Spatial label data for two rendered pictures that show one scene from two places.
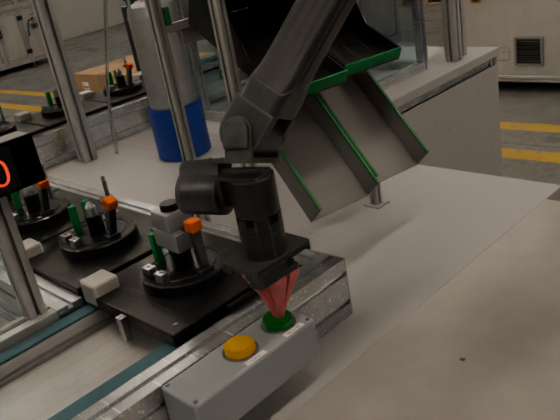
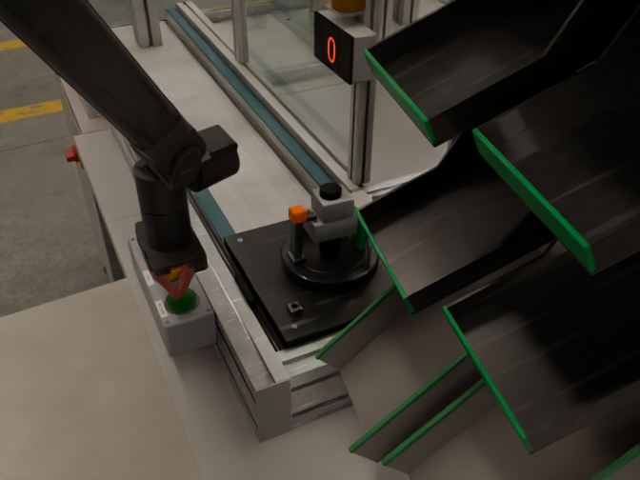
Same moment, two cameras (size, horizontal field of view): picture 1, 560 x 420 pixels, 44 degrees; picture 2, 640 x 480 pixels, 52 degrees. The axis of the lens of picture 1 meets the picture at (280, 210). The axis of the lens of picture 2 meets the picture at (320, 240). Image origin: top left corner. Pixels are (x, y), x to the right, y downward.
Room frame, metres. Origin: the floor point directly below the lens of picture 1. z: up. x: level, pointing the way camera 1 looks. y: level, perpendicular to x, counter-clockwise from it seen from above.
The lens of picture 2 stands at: (1.14, -0.55, 1.57)
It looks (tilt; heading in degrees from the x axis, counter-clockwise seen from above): 38 degrees down; 105
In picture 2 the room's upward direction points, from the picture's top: 1 degrees clockwise
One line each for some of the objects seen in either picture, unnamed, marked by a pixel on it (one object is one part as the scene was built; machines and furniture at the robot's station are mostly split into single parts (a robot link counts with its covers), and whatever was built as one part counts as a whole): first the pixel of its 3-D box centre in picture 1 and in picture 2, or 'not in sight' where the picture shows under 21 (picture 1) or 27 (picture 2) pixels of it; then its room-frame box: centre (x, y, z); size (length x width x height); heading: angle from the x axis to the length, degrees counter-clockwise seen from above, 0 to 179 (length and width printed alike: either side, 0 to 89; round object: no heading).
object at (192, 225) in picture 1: (194, 242); (302, 230); (0.93, 0.13, 1.04); 0.04 x 0.02 x 0.08; 42
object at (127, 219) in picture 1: (94, 221); not in sight; (1.15, 0.33, 1.01); 0.24 x 0.24 x 0.13; 42
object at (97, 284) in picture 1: (101, 288); (357, 209); (0.97, 0.30, 0.97); 0.05 x 0.05 x 0.04; 42
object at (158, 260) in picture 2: (262, 237); (167, 226); (0.79, 0.03, 1.09); 0.10 x 0.07 x 0.07; 131
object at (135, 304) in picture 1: (187, 280); (329, 266); (0.96, 0.16, 0.96); 0.24 x 0.24 x 0.02; 42
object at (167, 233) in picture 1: (170, 222); (336, 208); (0.97, 0.17, 1.06); 0.08 x 0.04 x 0.07; 38
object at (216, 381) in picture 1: (244, 369); (170, 287); (0.74, 0.08, 0.93); 0.21 x 0.07 x 0.06; 132
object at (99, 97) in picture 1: (120, 79); not in sight; (2.47, 0.47, 1.01); 0.24 x 0.24 x 0.13; 42
